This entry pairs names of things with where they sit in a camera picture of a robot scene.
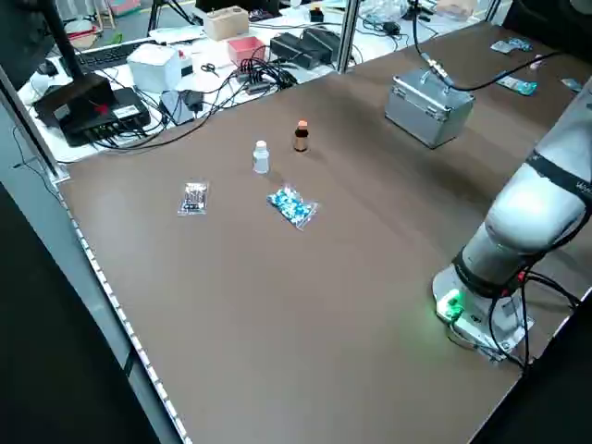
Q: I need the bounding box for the grey power adapter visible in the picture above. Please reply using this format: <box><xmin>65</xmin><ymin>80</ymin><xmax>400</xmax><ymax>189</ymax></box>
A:
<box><xmin>159</xmin><ymin>90</ymin><xmax>195</xmax><ymax>126</ymax></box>

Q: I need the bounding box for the pink box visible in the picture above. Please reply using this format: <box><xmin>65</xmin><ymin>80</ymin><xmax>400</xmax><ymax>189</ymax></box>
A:
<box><xmin>227</xmin><ymin>36</ymin><xmax>267</xmax><ymax>68</ymax></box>

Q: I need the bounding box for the silver aluminium case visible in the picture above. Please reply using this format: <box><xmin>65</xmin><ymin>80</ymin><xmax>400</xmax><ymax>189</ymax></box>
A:
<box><xmin>384</xmin><ymin>68</ymin><xmax>475</xmax><ymax>150</ymax></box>

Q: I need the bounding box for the teal cotton swab packet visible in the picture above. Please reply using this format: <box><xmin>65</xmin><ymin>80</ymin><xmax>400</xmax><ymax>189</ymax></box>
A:
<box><xmin>497</xmin><ymin>76</ymin><xmax>538</xmax><ymax>97</ymax></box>

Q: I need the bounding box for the black cable silver connector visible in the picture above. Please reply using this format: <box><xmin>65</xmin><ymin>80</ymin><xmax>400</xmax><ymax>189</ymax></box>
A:
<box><xmin>410</xmin><ymin>0</ymin><xmax>564</xmax><ymax>93</ymax></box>

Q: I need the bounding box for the black network switch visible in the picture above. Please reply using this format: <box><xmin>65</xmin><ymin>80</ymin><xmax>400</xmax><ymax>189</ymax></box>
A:
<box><xmin>62</xmin><ymin>87</ymin><xmax>153</xmax><ymax>148</ymax></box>

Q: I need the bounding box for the clear plastic bag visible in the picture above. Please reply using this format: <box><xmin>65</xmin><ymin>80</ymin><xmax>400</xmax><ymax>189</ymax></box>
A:
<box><xmin>359</xmin><ymin>0</ymin><xmax>411</xmax><ymax>23</ymax></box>

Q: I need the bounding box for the translucent white bottle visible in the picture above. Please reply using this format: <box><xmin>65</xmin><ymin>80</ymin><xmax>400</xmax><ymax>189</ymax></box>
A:
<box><xmin>252</xmin><ymin>140</ymin><xmax>271</xmax><ymax>176</ymax></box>

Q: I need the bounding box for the black plug adapter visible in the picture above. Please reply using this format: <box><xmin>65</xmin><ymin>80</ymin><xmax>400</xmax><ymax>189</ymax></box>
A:
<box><xmin>181</xmin><ymin>89</ymin><xmax>204</xmax><ymax>117</ymax></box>

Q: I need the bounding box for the brown bottle orange cap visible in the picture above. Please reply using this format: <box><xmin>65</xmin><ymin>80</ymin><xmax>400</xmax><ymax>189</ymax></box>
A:
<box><xmin>292</xmin><ymin>119</ymin><xmax>310</xmax><ymax>154</ymax></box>

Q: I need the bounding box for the black monitor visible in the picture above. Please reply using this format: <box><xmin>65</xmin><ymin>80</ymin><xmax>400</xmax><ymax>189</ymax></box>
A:
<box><xmin>0</xmin><ymin>0</ymin><xmax>57</xmax><ymax>92</ymax></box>

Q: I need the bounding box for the black power brick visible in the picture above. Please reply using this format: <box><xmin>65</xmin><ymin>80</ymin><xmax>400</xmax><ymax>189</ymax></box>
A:
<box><xmin>269</xmin><ymin>31</ymin><xmax>321</xmax><ymax>69</ymax></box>
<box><xmin>300</xmin><ymin>26</ymin><xmax>344</xmax><ymax>64</ymax></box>

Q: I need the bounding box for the black base cable bundle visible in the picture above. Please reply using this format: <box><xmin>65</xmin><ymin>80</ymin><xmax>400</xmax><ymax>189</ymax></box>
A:
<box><xmin>489</xmin><ymin>270</ymin><xmax>582</xmax><ymax>371</ymax></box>

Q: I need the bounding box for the black tripod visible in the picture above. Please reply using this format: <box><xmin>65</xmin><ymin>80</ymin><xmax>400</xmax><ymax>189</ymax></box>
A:
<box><xmin>146</xmin><ymin>0</ymin><xmax>195</xmax><ymax>38</ymax></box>

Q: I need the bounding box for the black power strip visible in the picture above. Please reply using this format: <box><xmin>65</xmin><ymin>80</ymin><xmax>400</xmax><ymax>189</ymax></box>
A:
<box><xmin>233</xmin><ymin>57</ymin><xmax>298</xmax><ymax>96</ymax></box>

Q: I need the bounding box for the black keyboard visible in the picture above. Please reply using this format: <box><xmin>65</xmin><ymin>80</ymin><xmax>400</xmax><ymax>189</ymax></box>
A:
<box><xmin>73</xmin><ymin>42</ymin><xmax>142</xmax><ymax>71</ymax></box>

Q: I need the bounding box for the aluminium frame rail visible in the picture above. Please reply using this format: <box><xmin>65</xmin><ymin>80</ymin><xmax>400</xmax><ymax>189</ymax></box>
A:
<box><xmin>0</xmin><ymin>64</ymin><xmax>71</xmax><ymax>182</ymax></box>

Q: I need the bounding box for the white box appliance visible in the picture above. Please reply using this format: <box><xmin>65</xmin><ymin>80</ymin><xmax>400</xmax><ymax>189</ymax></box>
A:
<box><xmin>126</xmin><ymin>43</ymin><xmax>195</xmax><ymax>93</ymax></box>

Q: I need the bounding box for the aluminium post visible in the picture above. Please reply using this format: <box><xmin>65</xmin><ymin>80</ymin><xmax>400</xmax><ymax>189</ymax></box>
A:
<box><xmin>336</xmin><ymin>0</ymin><xmax>360</xmax><ymax>75</ymax></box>

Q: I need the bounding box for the black monitor stand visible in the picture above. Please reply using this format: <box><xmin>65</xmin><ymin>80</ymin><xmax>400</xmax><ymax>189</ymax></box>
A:
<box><xmin>32</xmin><ymin>0</ymin><xmax>117</xmax><ymax>129</ymax></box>

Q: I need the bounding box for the wooden box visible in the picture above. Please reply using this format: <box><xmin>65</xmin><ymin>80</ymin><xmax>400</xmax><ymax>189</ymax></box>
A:
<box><xmin>203</xmin><ymin>6</ymin><xmax>252</xmax><ymax>42</ymax></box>

